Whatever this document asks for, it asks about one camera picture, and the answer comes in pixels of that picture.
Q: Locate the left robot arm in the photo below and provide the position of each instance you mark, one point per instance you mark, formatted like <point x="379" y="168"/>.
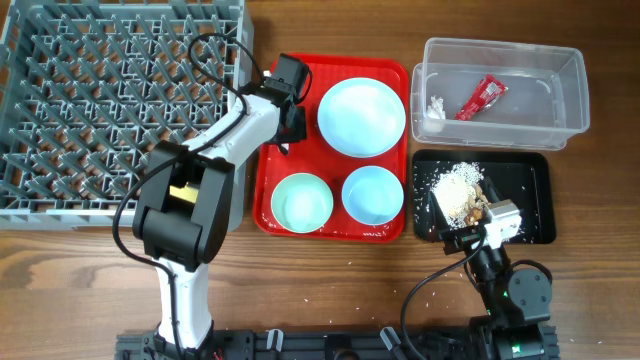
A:
<point x="184" y="209"/>

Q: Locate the red sauce packet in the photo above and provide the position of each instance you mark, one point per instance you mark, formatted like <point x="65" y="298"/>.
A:
<point x="487" y="92"/>

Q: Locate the pile of rice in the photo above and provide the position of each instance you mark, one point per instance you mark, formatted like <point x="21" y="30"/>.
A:
<point x="452" y="183"/>

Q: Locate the grey dishwasher rack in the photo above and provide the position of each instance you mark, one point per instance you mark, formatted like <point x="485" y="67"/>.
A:
<point x="88" y="88"/>

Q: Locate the white tissue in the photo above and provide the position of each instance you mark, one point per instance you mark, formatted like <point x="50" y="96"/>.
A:
<point x="435" y="109"/>

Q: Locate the red plastic tray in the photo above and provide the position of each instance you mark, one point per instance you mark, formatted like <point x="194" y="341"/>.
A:
<point x="314" y="155"/>

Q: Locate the yellow plastic cup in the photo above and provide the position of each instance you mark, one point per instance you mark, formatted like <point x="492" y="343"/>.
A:
<point x="187" y="193"/>

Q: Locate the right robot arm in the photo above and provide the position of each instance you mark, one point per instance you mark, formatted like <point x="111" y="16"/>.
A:
<point x="516" y="295"/>

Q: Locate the large light blue plate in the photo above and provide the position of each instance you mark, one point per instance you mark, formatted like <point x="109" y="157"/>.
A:
<point x="361" y="117"/>

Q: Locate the light blue bowl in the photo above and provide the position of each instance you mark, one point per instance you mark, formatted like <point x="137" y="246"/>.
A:
<point x="372" y="195"/>

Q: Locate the brown food scraps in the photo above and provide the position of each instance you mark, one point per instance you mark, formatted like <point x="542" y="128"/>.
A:
<point x="468" y="208"/>

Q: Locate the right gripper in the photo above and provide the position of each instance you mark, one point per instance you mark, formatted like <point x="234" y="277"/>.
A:
<point x="440" y="230"/>

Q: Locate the black waste tray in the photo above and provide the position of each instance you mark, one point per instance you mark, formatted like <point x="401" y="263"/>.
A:
<point x="522" y="177"/>

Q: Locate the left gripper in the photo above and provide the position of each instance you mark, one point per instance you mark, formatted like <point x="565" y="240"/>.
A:
<point x="299" y="131"/>

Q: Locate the green bowl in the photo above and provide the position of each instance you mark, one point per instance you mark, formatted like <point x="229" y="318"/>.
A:
<point x="302" y="203"/>

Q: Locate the clear plastic bin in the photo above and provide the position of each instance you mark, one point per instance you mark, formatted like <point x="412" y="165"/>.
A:
<point x="546" y="104"/>

